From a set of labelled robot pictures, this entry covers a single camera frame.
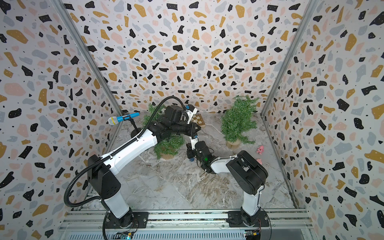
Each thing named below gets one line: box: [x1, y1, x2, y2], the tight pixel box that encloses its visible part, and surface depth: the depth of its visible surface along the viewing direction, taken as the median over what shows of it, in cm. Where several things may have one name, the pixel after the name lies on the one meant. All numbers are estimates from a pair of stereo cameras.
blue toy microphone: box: [108, 112, 141, 126], surface depth 92 cm
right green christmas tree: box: [221, 95, 259, 145], surface depth 84 cm
